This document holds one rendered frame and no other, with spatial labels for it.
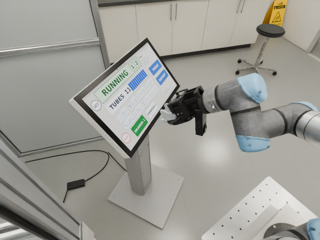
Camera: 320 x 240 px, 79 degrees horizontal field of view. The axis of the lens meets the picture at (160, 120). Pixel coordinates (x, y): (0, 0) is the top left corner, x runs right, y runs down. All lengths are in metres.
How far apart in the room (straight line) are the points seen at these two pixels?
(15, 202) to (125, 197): 1.37
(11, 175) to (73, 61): 1.24
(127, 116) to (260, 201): 0.68
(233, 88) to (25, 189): 0.49
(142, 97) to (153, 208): 1.03
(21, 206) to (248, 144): 0.48
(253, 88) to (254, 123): 0.08
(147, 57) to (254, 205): 0.83
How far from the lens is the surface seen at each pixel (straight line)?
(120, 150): 0.78
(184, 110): 0.60
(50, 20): 1.46
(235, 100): 0.52
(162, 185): 1.74
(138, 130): 0.82
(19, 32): 1.53
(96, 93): 0.76
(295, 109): 0.60
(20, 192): 0.42
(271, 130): 0.55
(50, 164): 2.14
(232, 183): 1.90
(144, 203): 1.69
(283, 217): 0.94
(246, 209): 0.98
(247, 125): 0.52
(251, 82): 0.51
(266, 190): 1.06
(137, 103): 0.85
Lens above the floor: 1.63
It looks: 47 degrees down
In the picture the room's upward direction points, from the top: straight up
